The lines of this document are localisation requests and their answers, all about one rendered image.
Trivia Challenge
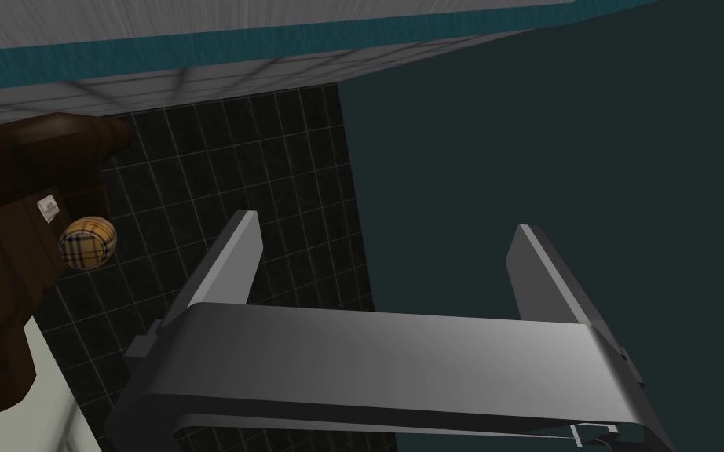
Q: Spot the yellow plaid round cushion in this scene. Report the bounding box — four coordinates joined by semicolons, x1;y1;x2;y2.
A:
59;216;118;272

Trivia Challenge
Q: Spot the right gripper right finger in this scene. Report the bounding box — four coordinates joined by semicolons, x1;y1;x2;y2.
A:
506;224;622;359

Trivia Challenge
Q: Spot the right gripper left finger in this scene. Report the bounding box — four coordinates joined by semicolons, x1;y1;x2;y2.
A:
162;210;264;327

